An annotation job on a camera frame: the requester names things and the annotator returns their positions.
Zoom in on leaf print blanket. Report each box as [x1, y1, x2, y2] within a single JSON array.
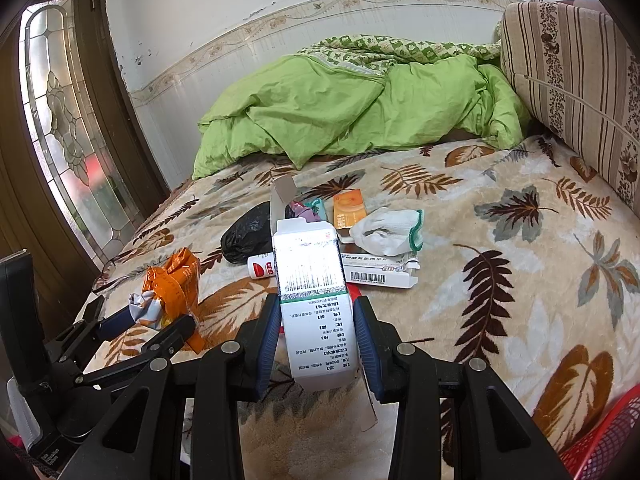
[[91, 134, 640, 480]]

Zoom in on eyeglasses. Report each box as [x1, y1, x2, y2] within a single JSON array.
[[91, 254, 134, 297]]

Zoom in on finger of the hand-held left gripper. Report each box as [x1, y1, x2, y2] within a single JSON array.
[[45, 296, 135, 362], [80, 316, 196, 397]]

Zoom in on black plastic bag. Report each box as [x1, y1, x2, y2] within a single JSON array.
[[221, 202, 282, 265]]

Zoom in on flat white barcode box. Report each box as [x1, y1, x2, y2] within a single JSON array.
[[340, 252, 421, 290]]

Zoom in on white glove with green cuff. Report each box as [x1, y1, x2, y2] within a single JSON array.
[[349, 206, 425, 257]]

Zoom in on red plastic basket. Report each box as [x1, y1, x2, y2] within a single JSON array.
[[559, 384, 640, 480]]

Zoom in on orange snack packet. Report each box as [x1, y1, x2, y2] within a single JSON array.
[[144, 247, 207, 352]]

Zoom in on striped floral cushion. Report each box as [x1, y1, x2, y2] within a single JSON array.
[[499, 0, 640, 219]]

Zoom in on small orange box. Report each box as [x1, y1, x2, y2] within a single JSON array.
[[333, 188, 369, 231]]

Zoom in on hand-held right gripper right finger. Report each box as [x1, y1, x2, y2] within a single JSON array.
[[352, 296, 576, 480]]

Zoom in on pink plastic wrapper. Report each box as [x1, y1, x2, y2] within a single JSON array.
[[286, 201, 316, 222]]

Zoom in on green duvet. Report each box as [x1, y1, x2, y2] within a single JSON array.
[[192, 53, 532, 181]]

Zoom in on wooden door with stained glass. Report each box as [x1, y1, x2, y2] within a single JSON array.
[[0, 0, 174, 347]]

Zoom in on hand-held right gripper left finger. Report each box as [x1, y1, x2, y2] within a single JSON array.
[[60, 301, 284, 480]]

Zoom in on white bottle with red label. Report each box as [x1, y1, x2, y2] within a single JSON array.
[[247, 254, 279, 281]]

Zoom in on green patterned quilt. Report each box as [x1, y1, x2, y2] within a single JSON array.
[[294, 33, 504, 77]]

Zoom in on white blue wrapper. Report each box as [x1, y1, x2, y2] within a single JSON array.
[[128, 291, 167, 330]]

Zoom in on teal blister pack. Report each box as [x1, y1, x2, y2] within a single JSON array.
[[302, 197, 329, 224]]

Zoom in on white medicine box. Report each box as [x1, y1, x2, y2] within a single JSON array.
[[270, 176, 379, 432]]

